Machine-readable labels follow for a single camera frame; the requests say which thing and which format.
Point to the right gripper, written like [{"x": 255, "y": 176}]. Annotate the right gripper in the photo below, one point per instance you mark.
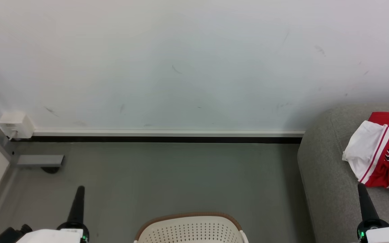
[{"x": 380, "y": 233}]

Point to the white wall socket box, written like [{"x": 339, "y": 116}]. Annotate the white wall socket box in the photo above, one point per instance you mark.
[{"x": 16, "y": 124}]

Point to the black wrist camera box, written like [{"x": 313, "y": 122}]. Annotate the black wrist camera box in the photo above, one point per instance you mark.
[{"x": 12, "y": 234}]

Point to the grey fabric sofa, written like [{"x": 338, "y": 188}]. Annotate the grey fabric sofa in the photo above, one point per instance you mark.
[{"x": 329, "y": 182}]

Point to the white and black baseboard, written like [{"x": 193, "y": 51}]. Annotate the white and black baseboard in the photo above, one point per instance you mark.
[{"x": 167, "y": 135}]

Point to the cream perforated laundry basket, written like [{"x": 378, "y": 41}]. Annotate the cream perforated laundry basket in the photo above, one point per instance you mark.
[{"x": 191, "y": 229}]

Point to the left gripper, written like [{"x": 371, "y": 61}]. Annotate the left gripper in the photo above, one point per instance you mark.
[{"x": 69, "y": 233}]

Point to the red and white jersey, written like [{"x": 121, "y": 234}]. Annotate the red and white jersey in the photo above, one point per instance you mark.
[{"x": 383, "y": 152}]

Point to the grey metal foot bar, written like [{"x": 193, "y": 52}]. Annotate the grey metal foot bar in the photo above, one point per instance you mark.
[{"x": 41, "y": 160}]

